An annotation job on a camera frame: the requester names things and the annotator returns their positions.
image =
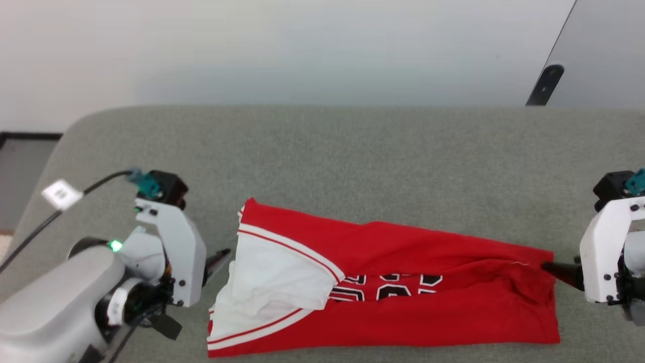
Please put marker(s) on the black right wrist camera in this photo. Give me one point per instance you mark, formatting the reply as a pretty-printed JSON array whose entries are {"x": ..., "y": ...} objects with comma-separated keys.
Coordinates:
[{"x": 609, "y": 186}]

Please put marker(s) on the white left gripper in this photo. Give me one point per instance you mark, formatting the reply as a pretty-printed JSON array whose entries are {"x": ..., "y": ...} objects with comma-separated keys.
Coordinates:
[{"x": 184, "y": 257}]

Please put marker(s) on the black oval door bracket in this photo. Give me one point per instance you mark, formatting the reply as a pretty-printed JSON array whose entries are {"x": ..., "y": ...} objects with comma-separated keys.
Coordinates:
[{"x": 546, "y": 83}]

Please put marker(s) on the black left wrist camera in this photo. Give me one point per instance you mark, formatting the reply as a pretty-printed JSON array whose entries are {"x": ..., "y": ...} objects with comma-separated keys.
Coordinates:
[{"x": 171, "y": 189}]

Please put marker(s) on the black skirting strip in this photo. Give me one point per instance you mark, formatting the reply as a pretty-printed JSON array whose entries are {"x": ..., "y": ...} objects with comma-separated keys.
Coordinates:
[{"x": 30, "y": 135}]

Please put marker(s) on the grey fabric sofa seat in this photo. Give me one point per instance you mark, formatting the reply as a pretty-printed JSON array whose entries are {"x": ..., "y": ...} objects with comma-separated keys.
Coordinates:
[{"x": 352, "y": 161}]

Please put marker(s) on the red Bulls basketball jersey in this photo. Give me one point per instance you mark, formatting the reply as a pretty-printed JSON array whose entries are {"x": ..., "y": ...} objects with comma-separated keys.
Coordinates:
[{"x": 428, "y": 312}]

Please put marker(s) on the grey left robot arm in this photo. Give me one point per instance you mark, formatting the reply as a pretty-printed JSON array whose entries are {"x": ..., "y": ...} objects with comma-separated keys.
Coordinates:
[{"x": 55, "y": 307}]

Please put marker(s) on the grey door panel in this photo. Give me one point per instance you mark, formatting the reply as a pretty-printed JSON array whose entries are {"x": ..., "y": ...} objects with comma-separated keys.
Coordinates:
[{"x": 604, "y": 50}]

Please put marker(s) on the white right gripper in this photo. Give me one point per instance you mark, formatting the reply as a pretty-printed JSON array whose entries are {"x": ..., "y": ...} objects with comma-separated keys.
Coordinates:
[{"x": 599, "y": 262}]

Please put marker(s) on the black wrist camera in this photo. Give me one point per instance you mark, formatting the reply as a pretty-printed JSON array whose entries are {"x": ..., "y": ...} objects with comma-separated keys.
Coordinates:
[
  {"x": 609, "y": 186},
  {"x": 171, "y": 189}
]

